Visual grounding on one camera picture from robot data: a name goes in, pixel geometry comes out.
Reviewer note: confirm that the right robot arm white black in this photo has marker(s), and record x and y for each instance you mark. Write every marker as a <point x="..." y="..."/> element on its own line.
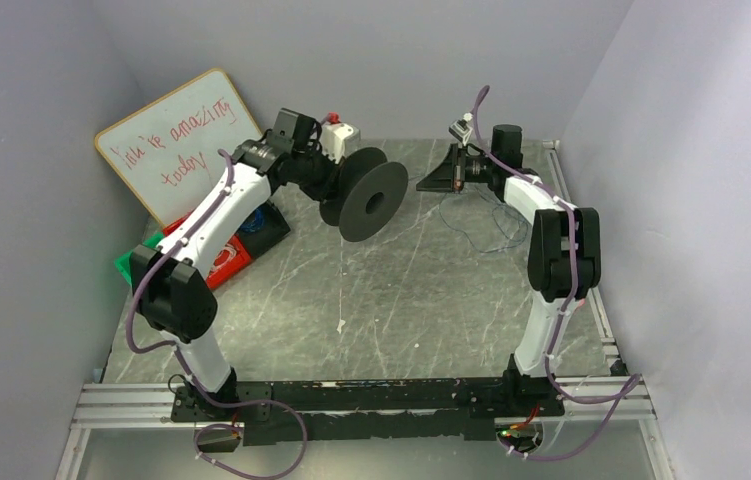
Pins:
<point x="564" y="259"/>

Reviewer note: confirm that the red bin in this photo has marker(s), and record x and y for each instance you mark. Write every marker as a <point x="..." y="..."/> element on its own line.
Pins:
<point x="232" y="258"/>

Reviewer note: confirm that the green bin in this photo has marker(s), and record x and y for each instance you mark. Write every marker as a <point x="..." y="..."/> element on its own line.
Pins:
<point x="122" y="263"/>

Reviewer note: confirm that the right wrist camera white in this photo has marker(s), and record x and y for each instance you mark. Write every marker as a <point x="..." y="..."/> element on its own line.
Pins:
<point x="462" y="129"/>

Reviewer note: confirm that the whiteboard with red writing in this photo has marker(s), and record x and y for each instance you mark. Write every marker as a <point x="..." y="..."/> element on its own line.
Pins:
<point x="166" y="152"/>

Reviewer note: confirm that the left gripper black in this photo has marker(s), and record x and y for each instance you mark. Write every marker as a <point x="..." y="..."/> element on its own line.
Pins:
<point x="329" y="180"/>

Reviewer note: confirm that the black spool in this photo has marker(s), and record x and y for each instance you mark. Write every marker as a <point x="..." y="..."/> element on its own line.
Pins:
<point x="370" y="191"/>

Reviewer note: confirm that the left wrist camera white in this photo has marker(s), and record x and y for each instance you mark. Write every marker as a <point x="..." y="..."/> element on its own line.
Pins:
<point x="338" y="139"/>

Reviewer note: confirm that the black bin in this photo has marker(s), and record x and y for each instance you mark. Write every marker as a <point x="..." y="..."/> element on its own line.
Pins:
<point x="263" y="229"/>

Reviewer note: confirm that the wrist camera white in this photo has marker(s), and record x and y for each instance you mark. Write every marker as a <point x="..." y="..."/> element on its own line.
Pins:
<point x="462" y="129"/>
<point x="338" y="139"/>

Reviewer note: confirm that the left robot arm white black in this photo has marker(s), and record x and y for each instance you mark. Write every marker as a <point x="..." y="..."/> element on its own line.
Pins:
<point x="172" y="304"/>

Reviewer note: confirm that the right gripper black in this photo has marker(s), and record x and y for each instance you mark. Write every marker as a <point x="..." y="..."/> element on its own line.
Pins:
<point x="453" y="171"/>

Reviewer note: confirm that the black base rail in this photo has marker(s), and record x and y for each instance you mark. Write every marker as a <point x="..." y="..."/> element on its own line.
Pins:
<point x="473" y="408"/>

